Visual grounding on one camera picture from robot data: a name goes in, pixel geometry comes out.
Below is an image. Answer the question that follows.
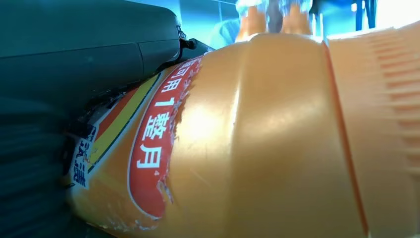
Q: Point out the orange plastic bottle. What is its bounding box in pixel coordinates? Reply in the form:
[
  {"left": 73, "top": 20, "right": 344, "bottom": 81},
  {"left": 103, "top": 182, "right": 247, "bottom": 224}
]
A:
[
  {"left": 64, "top": 20, "right": 420, "bottom": 238},
  {"left": 235, "top": 0, "right": 268, "bottom": 43},
  {"left": 280, "top": 0, "right": 313, "bottom": 35}
]

